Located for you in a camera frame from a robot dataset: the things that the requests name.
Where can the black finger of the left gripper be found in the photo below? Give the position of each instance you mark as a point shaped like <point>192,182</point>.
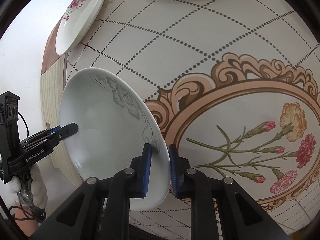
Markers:
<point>60,133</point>

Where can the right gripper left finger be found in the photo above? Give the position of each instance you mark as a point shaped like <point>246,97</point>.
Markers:
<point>142,166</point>

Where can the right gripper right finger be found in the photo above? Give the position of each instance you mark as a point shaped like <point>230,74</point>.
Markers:
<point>179,181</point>

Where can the white plate grey flower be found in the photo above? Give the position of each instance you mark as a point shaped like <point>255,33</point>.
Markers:
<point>114,124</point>

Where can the white gloved left hand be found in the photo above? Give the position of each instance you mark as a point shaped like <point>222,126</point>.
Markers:
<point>36,194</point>

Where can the patterned tablecloth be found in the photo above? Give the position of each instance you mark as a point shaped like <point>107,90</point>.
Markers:
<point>233,83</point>

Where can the white plate pink flower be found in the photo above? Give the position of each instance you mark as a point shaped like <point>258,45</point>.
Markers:
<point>75,23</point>

